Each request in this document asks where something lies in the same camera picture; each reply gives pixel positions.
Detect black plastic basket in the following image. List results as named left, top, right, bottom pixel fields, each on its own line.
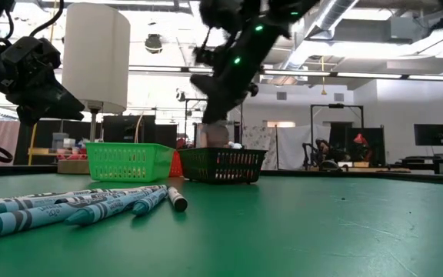
left=178, top=148, right=268, bottom=185

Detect silver ceiling duct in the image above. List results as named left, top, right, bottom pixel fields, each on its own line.
left=282, top=0, right=361, bottom=72

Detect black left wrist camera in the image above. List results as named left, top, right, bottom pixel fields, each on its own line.
left=1, top=36, right=62, bottom=71

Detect yellow slanted pole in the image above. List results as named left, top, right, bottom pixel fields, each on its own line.
left=28, top=0, right=59, bottom=167

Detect patterned white curtain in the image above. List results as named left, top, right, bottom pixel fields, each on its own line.
left=242, top=125, right=278, bottom=171

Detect black ceiling dome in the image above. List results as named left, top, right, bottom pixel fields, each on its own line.
left=144, top=33, right=164, bottom=55

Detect green plastic basket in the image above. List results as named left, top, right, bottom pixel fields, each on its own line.
left=85, top=142, right=175, bottom=183

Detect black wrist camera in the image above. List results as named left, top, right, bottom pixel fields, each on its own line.
left=192, top=44, right=222, bottom=68
left=1, top=36, right=62, bottom=71

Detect black monitor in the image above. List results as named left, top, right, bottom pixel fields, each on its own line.
left=414, top=123, right=443, bottom=148

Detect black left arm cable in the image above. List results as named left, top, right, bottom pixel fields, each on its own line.
left=0, top=0, right=65, bottom=43

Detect black partition panels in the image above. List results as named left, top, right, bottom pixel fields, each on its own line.
left=13, top=115, right=179, bottom=167

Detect person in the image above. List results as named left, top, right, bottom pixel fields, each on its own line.
left=199, top=122, right=231, bottom=149
left=313, top=138, right=336, bottom=162

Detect grey storage box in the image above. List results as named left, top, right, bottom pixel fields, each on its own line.
left=52, top=132, right=71, bottom=152

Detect red plastic basket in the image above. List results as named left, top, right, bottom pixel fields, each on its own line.
left=168, top=150, right=184, bottom=179

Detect long ceiling light strip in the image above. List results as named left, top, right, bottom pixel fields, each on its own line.
left=128, top=65, right=443, bottom=82

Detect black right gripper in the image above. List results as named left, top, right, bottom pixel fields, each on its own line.
left=189, top=17, right=284, bottom=125

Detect red desk lamp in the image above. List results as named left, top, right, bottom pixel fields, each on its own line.
left=352, top=132, right=375, bottom=162

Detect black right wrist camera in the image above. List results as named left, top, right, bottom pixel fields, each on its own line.
left=192, top=44, right=222, bottom=68

